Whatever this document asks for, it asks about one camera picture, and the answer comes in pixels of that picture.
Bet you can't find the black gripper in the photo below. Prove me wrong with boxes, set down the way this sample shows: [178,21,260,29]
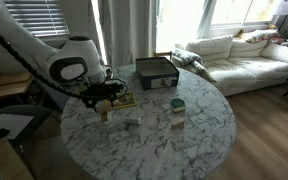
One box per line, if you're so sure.
[83,81,127,111]

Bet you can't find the yellow picture book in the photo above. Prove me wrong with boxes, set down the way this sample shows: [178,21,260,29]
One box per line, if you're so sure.
[113,92,138,110]

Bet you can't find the dark blue cardboard box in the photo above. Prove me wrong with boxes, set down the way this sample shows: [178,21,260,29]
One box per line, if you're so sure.
[135,56,181,91]

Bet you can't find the green round lid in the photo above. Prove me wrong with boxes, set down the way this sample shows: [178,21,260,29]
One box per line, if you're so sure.
[170,98,186,109]

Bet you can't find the white curtain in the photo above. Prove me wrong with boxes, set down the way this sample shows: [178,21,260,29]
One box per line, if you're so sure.
[97,0,158,68]

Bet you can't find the wooden chair white seat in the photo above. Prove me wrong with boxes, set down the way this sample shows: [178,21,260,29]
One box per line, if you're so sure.
[153,50,173,61]

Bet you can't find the white paper sheet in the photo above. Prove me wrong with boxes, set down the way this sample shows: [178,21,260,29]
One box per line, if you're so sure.
[0,113,35,140]

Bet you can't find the low wooden side table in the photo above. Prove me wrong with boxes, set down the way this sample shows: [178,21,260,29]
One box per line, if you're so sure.
[0,61,35,101]

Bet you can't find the pale knitted blanket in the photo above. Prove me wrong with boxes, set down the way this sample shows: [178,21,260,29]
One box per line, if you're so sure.
[171,48,218,83]

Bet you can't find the tan cardboard box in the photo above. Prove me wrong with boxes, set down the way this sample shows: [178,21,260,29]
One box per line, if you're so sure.
[0,136,35,180]

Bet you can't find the white sofa cushion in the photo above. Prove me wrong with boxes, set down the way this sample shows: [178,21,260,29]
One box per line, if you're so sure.
[228,38,272,60]
[259,41,288,66]
[185,35,234,62]

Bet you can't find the white sofa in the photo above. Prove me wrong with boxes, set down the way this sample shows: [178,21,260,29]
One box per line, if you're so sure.
[175,33,288,98]

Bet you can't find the patterned colourful pillow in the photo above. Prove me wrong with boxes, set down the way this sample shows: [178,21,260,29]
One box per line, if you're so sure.
[238,29,280,44]

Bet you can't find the white window frame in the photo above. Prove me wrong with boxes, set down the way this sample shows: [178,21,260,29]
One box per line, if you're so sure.
[197,0,287,38]

